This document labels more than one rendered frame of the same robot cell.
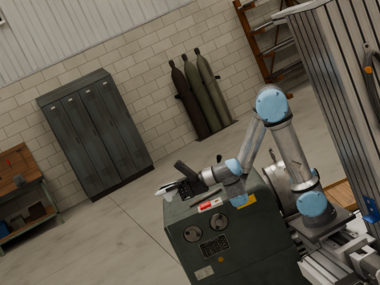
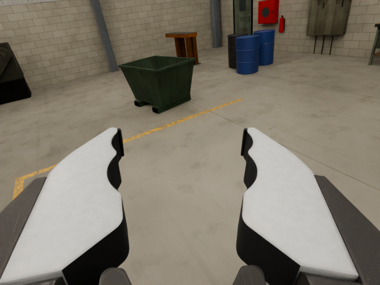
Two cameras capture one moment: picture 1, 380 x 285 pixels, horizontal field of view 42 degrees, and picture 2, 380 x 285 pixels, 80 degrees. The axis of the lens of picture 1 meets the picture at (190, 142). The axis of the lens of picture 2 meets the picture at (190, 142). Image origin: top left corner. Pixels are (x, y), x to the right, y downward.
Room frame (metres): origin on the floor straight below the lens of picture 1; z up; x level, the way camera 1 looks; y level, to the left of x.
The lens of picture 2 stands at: (1.95, 0.09, 1.64)
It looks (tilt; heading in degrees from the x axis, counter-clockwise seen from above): 30 degrees down; 79
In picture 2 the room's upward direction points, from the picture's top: 8 degrees counter-clockwise
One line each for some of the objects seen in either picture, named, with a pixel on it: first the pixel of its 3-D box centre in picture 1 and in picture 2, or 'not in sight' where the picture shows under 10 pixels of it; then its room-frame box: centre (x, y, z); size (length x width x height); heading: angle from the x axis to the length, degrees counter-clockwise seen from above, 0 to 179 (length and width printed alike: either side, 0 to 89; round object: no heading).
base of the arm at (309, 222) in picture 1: (315, 208); not in sight; (1.96, -0.38, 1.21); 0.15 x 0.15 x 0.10
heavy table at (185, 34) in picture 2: not in sight; (182, 48); (3.76, 8.69, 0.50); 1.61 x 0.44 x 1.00; 106
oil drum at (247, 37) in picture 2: not in sight; (247, 54); (4.89, 5.90, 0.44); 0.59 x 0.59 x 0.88
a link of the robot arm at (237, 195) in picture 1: (236, 190); not in sight; (1.91, -0.09, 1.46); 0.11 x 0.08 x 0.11; 167
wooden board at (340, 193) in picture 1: (342, 195); not in sight; (2.64, -0.68, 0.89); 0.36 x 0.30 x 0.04; 178
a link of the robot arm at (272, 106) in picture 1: (291, 152); not in sight; (1.83, -0.35, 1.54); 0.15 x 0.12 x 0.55; 167
